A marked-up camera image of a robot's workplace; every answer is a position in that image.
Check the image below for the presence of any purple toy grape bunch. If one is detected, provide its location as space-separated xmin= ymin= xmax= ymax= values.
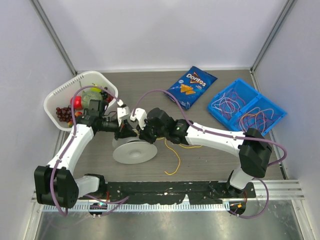
xmin=55 ymin=105 xmax=72 ymax=123

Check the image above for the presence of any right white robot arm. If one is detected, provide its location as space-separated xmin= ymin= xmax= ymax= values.
xmin=130 ymin=107 xmax=272 ymax=198

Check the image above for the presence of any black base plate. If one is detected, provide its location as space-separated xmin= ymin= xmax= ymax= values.
xmin=91 ymin=181 xmax=256 ymax=205

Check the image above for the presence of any blue Doritos chip bag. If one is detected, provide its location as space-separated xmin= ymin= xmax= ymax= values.
xmin=167 ymin=66 xmax=218 ymax=110

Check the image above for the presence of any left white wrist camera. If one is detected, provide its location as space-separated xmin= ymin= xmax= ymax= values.
xmin=117 ymin=99 xmax=131 ymax=126

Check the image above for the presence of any small peach toy fruit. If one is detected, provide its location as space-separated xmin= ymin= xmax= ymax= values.
xmin=74 ymin=111 xmax=83 ymax=118

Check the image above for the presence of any red toy apple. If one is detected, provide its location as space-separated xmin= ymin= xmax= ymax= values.
xmin=70 ymin=95 xmax=83 ymax=110

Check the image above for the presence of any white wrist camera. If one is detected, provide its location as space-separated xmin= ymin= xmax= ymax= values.
xmin=117 ymin=99 xmax=131 ymax=126
xmin=130 ymin=108 xmax=147 ymax=130

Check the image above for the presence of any translucent white spool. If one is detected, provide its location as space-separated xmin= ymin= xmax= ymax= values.
xmin=112 ymin=136 xmax=158 ymax=165

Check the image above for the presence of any bundle of coloured wires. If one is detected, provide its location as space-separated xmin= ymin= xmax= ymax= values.
xmin=211 ymin=91 xmax=280 ymax=133

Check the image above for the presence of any yellow cable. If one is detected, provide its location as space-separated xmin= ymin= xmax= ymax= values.
xmin=133 ymin=128 xmax=203 ymax=175

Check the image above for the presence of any aluminium corner post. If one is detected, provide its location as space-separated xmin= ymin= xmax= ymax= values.
xmin=30 ymin=0 xmax=77 ymax=76
xmin=250 ymin=0 xmax=298 ymax=73

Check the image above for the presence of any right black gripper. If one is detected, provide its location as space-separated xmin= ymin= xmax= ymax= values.
xmin=136 ymin=117 xmax=168 ymax=145

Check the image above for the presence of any aluminium corner post right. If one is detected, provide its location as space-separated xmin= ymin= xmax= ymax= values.
xmin=250 ymin=0 xmax=298 ymax=73

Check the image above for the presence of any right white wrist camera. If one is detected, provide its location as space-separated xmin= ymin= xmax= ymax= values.
xmin=130 ymin=108 xmax=147 ymax=130

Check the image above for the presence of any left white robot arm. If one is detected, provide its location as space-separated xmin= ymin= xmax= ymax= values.
xmin=34 ymin=100 xmax=136 ymax=210

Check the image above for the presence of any yellow green toy pear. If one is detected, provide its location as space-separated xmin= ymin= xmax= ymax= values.
xmin=91 ymin=83 xmax=102 ymax=93

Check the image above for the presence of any white slotted cable duct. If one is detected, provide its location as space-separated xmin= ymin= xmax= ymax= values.
xmin=42 ymin=201 xmax=230 ymax=212

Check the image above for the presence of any white plastic fruit basket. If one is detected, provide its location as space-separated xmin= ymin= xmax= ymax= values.
xmin=43 ymin=71 xmax=119 ymax=132

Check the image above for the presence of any aluminium corner post left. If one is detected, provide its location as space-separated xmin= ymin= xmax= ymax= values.
xmin=30 ymin=0 xmax=77 ymax=76

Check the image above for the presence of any blue plastic cable bin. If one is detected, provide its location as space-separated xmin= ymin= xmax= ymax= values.
xmin=207 ymin=78 xmax=287 ymax=136

